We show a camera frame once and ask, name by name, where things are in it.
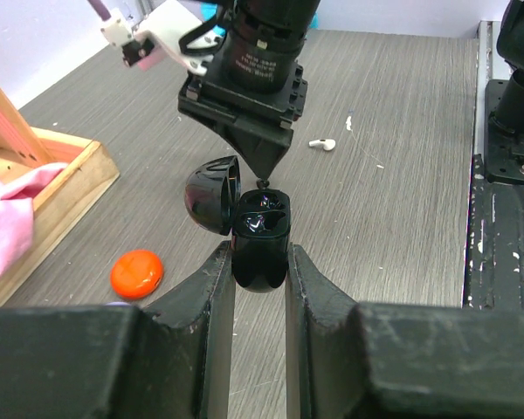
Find teal cloth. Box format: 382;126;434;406
237;1;319;29

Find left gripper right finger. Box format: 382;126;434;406
286;245;524;418

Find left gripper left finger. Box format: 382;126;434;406
0;242;235;418

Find black earbud charging case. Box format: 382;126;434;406
184;155;291;293

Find black earbud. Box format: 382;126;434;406
256;179;270;189

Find purple earbud charging case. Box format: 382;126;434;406
106;301;131;306

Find wooden clothes rack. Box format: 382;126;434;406
0;88;120;306

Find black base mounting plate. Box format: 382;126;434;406
463;71;524;311

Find pink t-shirt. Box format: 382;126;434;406
0;162;67;277

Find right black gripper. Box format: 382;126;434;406
179;65;308;180

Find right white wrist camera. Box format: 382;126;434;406
90;1;222;77

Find orange earbud charging case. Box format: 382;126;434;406
110;250;164;300

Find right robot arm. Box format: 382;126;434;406
177;1;319;189

